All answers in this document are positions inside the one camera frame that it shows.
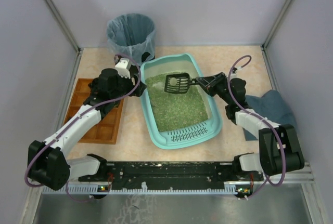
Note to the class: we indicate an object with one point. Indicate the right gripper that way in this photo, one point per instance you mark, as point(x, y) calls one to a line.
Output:
point(215, 83)

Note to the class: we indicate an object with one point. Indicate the blue cloth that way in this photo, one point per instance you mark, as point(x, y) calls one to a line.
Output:
point(272, 106)

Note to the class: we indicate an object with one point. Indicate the black trash bin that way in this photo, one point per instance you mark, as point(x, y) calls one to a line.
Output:
point(145, 57)

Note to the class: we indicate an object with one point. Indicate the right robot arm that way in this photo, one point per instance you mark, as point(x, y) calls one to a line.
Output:
point(279, 148)

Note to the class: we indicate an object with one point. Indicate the black mounting rail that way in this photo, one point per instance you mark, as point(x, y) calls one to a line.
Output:
point(182, 178)

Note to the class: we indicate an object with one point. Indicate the black litter scoop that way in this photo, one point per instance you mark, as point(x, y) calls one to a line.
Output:
point(184, 81)

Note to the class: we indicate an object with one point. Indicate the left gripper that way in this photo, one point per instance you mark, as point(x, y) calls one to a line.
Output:
point(134, 86)

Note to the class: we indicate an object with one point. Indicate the wooden compartment tray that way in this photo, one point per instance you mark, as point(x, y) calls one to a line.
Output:
point(106, 131)

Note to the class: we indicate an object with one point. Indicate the blue trash bag liner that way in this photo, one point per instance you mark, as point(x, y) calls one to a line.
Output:
point(131, 34)

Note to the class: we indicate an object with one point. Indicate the green cat litter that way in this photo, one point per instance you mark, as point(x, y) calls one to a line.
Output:
point(174, 111)

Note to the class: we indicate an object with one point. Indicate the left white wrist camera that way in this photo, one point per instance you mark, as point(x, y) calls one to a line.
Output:
point(123, 68)

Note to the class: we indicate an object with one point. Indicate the black round object in tray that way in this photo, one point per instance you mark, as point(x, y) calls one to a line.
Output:
point(95, 86)

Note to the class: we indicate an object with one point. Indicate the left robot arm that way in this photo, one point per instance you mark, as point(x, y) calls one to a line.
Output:
point(47, 163)

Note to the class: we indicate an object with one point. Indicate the litter clump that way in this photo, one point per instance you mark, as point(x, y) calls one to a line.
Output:
point(173, 81)

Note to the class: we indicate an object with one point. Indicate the teal litter box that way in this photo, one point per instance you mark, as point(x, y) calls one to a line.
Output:
point(188, 136)

